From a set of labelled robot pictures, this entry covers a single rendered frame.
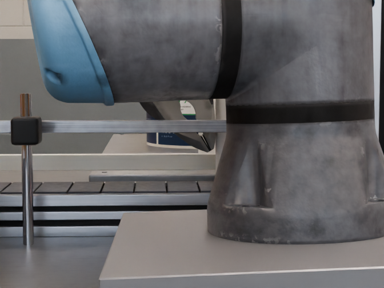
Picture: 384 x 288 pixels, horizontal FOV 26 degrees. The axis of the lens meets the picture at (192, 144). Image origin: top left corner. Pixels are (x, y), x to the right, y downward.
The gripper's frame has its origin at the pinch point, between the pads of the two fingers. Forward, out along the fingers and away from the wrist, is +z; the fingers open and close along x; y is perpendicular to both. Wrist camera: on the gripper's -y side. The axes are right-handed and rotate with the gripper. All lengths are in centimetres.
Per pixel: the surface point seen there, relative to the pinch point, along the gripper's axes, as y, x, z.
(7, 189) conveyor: -1.5, 23.1, -6.9
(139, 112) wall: 446, 23, 11
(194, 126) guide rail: -3.9, 0.3, -2.7
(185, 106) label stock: 46.2, -0.6, -2.1
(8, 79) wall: 447, 85, -50
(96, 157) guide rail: 3.8, 12.7, -4.7
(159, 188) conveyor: -1.9, 7.5, 1.9
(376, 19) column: -16.3, -20.7, -4.0
